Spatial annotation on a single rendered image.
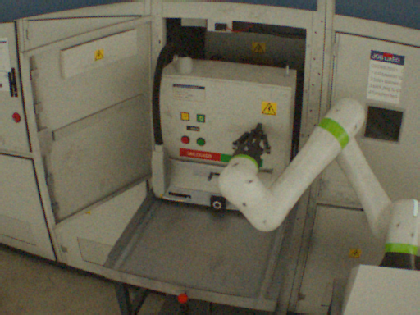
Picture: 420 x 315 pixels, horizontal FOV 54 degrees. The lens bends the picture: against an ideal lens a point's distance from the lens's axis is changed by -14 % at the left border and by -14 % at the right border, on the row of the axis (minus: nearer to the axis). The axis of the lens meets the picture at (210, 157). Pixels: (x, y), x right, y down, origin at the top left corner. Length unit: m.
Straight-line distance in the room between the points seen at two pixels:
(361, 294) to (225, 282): 0.47
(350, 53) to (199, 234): 0.90
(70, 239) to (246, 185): 1.58
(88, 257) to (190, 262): 1.18
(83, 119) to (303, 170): 0.85
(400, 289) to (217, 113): 0.92
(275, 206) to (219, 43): 1.32
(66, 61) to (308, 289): 1.61
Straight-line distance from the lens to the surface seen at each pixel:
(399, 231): 1.49
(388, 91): 1.81
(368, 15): 1.73
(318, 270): 2.29
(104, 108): 1.85
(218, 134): 1.73
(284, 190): 1.36
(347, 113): 1.48
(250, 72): 1.74
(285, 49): 2.43
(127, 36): 1.80
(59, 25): 2.09
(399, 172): 1.97
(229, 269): 1.62
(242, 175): 1.30
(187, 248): 1.70
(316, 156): 1.41
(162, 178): 1.76
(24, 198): 2.72
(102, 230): 2.50
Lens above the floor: 1.95
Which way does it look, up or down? 29 degrees down
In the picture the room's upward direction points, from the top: straight up
